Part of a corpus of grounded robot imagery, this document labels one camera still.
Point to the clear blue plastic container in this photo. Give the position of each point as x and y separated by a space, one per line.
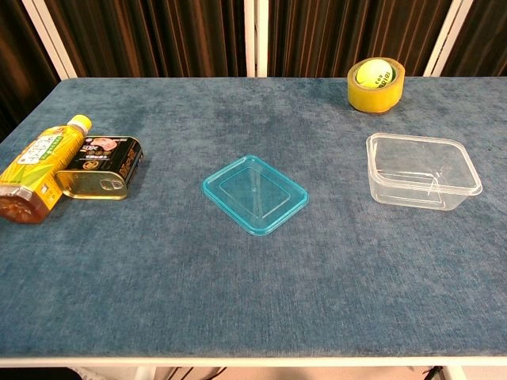
253 194

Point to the clear plastic food container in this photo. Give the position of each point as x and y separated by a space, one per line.
412 194

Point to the blue velvet table cloth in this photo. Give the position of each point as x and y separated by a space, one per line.
237 285

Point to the yellow packing tape roll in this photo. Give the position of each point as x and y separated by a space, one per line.
372 99

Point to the black gold luncheon meat can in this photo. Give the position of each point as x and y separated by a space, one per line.
107 154

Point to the yellow tennis ball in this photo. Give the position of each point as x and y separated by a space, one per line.
372 73

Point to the dark brown pleated curtain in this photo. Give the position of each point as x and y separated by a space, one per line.
158 35

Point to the yellow tea bottle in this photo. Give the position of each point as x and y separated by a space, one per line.
31 166

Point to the white screen frame post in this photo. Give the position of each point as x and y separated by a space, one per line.
248 39
447 39
50 39

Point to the white table frame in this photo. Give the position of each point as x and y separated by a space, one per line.
277 361

